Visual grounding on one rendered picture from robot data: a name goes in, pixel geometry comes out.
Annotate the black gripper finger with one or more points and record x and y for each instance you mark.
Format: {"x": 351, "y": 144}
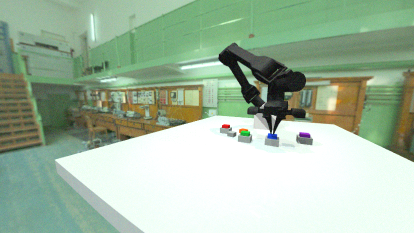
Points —
{"x": 277, "y": 122}
{"x": 269, "y": 122}

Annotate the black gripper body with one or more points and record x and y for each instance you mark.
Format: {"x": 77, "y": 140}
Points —
{"x": 295, "y": 112}

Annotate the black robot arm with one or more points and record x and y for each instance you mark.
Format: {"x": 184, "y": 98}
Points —
{"x": 263, "y": 69}

